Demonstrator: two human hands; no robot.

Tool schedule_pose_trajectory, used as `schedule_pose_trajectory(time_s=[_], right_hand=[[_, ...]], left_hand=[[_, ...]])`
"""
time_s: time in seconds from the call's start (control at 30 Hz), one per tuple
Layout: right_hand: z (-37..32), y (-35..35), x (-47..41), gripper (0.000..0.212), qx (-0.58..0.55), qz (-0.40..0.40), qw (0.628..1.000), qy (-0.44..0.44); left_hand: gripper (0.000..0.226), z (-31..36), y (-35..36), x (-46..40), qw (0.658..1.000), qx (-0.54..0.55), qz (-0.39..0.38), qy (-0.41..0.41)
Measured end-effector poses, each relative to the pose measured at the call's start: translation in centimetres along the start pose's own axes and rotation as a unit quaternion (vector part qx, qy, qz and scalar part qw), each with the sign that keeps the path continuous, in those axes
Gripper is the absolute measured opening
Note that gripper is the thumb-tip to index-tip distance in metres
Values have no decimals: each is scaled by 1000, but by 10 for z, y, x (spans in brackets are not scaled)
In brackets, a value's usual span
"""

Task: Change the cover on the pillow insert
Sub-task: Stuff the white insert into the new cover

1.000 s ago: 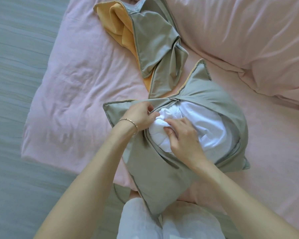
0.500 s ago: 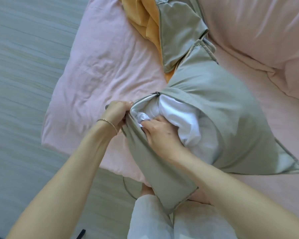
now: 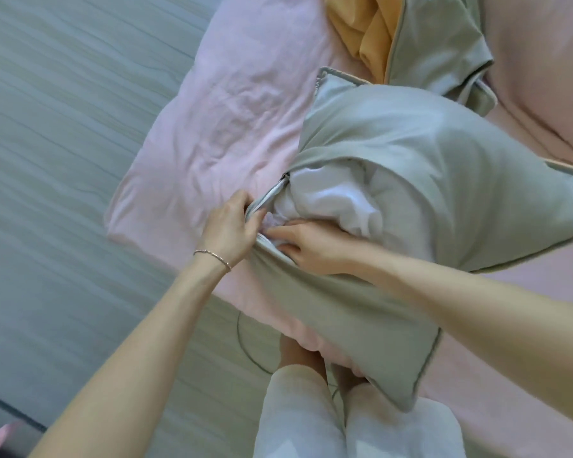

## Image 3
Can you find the person's right hand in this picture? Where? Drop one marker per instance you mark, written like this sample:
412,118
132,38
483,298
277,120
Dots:
320,248

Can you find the white cushion insert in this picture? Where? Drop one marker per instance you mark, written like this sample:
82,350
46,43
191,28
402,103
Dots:
324,195

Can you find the person's left forearm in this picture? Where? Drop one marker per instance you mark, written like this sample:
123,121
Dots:
124,367

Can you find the black chair base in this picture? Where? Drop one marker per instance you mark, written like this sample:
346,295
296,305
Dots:
14,410

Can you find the person's left hand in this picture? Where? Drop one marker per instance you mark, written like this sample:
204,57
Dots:
227,231

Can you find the grey-green cushion cover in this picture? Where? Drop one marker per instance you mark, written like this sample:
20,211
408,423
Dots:
434,42
458,176

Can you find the pink duvet with white ruffle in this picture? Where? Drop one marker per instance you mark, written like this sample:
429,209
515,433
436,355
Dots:
544,66

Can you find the person's right forearm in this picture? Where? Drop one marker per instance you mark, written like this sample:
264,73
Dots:
496,324

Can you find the pink bed sheet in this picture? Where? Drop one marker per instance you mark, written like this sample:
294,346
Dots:
229,114

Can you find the person's white trousers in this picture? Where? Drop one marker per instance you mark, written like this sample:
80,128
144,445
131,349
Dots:
296,414

